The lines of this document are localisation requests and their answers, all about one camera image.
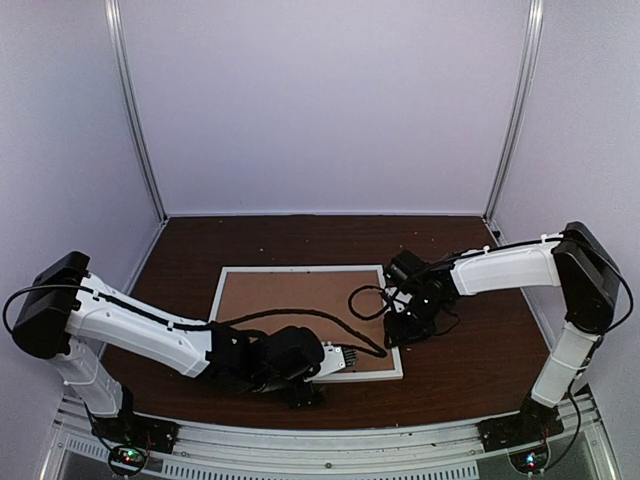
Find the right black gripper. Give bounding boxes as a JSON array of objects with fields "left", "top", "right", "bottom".
[{"left": 384, "top": 294, "right": 446, "bottom": 349}]

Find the white picture frame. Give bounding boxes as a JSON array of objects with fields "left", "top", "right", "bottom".
[{"left": 207, "top": 265, "right": 404, "bottom": 385}]

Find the brown fibreboard backing board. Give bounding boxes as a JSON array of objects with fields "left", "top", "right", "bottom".
[{"left": 215, "top": 272, "right": 396, "bottom": 374}]

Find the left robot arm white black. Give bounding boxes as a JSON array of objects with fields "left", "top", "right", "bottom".
[{"left": 5, "top": 251, "right": 346, "bottom": 444}]

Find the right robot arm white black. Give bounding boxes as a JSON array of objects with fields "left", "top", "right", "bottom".
[{"left": 384, "top": 221, "right": 628, "bottom": 442}]

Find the right controller board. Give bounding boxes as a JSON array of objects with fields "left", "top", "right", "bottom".
[{"left": 509, "top": 445, "right": 549, "bottom": 475}]

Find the controller board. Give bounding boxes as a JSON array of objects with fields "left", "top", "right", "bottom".
[
  {"left": 509, "top": 445, "right": 549, "bottom": 475},
  {"left": 107, "top": 445, "right": 148, "bottom": 476}
]

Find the left controller board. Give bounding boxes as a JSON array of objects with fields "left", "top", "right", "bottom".
[{"left": 107, "top": 445, "right": 148, "bottom": 476}]

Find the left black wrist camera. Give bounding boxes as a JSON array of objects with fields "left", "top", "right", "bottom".
[{"left": 266, "top": 326, "right": 325, "bottom": 379}]

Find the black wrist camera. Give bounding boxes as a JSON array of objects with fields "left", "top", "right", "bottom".
[
  {"left": 384, "top": 250, "right": 426, "bottom": 284},
  {"left": 266, "top": 326, "right": 325, "bottom": 379}
]

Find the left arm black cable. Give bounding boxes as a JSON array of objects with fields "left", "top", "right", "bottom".
[{"left": 1, "top": 284, "right": 389, "bottom": 359}]

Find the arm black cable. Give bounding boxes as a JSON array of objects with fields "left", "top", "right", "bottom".
[
  {"left": 347, "top": 284, "right": 396, "bottom": 321},
  {"left": 1, "top": 284, "right": 389, "bottom": 359}
]

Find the front aluminium rail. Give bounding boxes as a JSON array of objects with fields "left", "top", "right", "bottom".
[{"left": 35, "top": 393, "right": 622, "bottom": 479}]

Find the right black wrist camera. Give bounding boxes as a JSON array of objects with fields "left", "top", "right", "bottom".
[{"left": 384, "top": 250, "right": 426, "bottom": 284}]

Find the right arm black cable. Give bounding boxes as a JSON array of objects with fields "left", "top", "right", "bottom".
[{"left": 347, "top": 284, "right": 396, "bottom": 321}]

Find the right aluminium corner post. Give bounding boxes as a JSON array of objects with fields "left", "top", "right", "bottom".
[{"left": 483, "top": 0, "right": 545, "bottom": 225}]

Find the aluminium corner post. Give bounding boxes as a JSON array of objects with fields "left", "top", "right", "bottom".
[
  {"left": 483, "top": 0, "right": 545, "bottom": 225},
  {"left": 104, "top": 0, "right": 168, "bottom": 224}
]

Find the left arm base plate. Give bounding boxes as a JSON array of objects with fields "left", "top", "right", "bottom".
[{"left": 90, "top": 414, "right": 179, "bottom": 454}]

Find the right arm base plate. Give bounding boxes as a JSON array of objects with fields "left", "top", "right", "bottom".
[{"left": 477, "top": 413, "right": 564, "bottom": 452}]

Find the left aluminium corner post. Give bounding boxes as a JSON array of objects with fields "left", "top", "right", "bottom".
[{"left": 104, "top": 0, "right": 168, "bottom": 224}]

